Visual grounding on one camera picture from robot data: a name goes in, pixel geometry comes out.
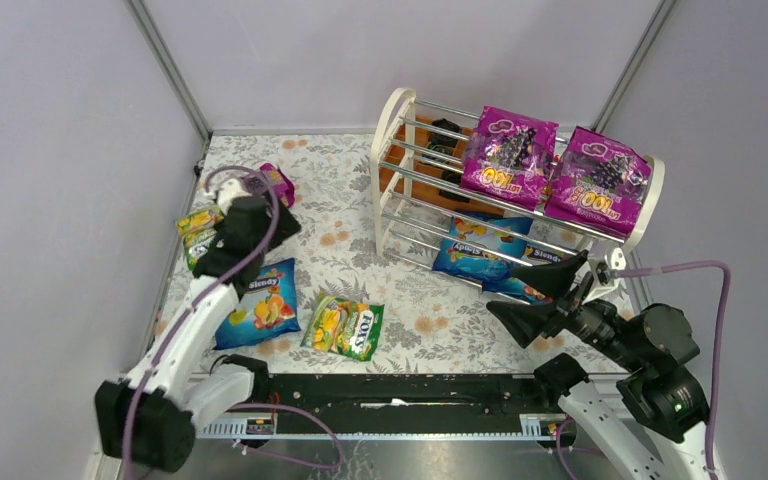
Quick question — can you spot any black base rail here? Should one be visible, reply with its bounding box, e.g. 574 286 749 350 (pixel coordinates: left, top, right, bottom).
197 374 565 441

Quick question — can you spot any purple grape candy bag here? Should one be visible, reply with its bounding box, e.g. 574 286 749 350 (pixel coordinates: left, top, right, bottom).
460 106 559 211
544 127 652 239
243 163 296 208

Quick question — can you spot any white metal shelf rack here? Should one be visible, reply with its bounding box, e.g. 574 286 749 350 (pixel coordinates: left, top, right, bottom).
370 88 666 298

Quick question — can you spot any green yellow candy bag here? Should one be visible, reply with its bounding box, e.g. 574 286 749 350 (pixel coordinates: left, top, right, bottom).
175 205 224 271

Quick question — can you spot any dark rolled cloth in tray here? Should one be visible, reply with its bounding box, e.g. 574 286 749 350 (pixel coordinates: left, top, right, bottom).
429 118 461 143

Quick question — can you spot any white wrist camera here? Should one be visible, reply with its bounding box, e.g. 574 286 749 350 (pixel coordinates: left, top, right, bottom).
205 179 250 215

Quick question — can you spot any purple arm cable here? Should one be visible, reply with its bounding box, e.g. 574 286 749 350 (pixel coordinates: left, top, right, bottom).
554 259 734 480
120 165 347 480

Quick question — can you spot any green Fox's candy bag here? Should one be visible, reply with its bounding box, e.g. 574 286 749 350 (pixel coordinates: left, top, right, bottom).
301 295 385 362

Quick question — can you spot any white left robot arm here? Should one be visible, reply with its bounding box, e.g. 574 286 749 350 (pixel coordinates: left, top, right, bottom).
94 194 300 473

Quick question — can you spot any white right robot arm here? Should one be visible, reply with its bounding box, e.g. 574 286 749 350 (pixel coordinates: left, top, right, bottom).
487 248 731 479

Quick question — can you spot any blue Slendy candy bag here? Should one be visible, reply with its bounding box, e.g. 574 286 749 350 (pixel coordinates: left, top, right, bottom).
214 258 301 350
432 212 532 282
482 243 589 305

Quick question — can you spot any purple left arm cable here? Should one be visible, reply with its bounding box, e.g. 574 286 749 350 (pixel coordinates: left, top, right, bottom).
120 165 347 480

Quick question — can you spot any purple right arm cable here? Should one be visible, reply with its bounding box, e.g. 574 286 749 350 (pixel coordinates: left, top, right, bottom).
554 259 734 480

